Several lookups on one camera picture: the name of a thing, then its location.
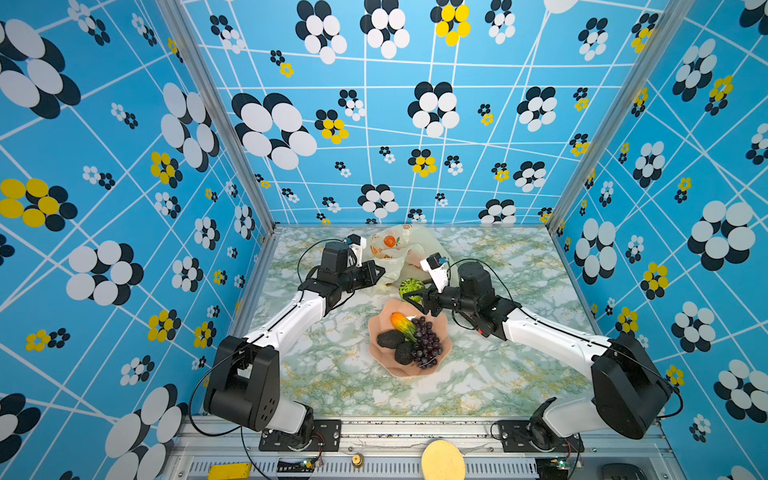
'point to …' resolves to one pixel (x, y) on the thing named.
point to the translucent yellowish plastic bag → (398, 251)
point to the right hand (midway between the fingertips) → (411, 292)
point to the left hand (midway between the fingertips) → (387, 269)
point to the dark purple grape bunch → (428, 345)
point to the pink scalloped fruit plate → (384, 358)
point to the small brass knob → (357, 460)
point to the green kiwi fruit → (411, 285)
